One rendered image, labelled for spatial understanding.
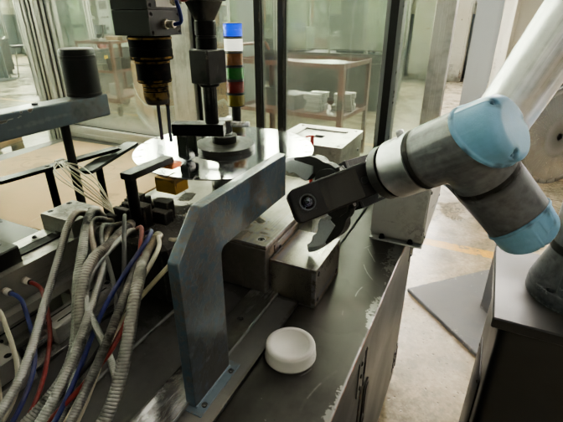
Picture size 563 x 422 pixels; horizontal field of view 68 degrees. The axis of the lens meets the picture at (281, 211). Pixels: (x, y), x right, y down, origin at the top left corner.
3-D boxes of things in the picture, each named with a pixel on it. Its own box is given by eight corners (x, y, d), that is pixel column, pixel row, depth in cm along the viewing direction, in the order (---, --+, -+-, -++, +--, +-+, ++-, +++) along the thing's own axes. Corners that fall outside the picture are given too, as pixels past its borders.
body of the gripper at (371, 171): (359, 208, 66) (423, 188, 56) (322, 223, 61) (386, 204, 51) (343, 163, 66) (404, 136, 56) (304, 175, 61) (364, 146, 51)
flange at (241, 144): (260, 154, 74) (259, 141, 73) (196, 158, 71) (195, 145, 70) (249, 137, 83) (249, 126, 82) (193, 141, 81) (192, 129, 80)
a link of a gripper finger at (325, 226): (340, 253, 69) (361, 213, 64) (315, 265, 66) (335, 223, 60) (327, 240, 71) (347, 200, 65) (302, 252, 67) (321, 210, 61)
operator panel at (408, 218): (396, 192, 110) (403, 136, 104) (439, 199, 106) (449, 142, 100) (368, 238, 88) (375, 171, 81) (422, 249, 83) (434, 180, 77)
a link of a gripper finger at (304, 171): (297, 160, 71) (338, 177, 65) (271, 167, 67) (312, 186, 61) (298, 142, 70) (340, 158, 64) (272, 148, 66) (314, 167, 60)
